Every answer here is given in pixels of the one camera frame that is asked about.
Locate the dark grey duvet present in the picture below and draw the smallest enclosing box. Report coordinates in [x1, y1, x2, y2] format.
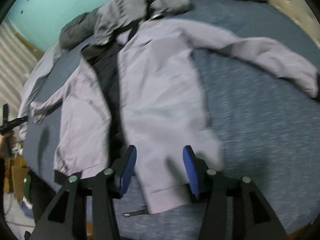
[59, 0, 268, 50]

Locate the grey knit hoodie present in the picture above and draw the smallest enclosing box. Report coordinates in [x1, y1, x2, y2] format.
[94, 0, 193, 41]

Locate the bed with blue sheet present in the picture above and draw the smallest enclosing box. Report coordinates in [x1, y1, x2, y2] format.
[21, 0, 320, 238]

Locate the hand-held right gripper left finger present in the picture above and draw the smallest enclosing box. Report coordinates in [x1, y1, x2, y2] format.
[30, 145, 137, 240]

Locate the wooden board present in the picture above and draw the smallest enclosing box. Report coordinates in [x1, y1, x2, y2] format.
[14, 31, 46, 56]

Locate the light grey jacket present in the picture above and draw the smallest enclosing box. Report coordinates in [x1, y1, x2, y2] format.
[19, 17, 319, 216]

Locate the cream tufted headboard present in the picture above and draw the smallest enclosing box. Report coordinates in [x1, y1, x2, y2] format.
[260, 0, 320, 44]

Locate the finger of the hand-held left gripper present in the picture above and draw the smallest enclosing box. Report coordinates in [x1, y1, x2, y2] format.
[7, 116, 28, 130]

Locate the beige striped curtain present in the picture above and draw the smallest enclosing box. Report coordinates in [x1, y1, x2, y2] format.
[0, 20, 45, 113]

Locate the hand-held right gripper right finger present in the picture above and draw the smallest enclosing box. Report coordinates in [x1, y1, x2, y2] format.
[182, 145, 288, 240]

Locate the light grey pillow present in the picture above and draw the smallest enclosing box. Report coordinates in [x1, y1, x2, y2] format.
[19, 42, 63, 140]

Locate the cardboard box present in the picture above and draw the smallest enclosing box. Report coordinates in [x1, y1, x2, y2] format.
[10, 164, 28, 193]

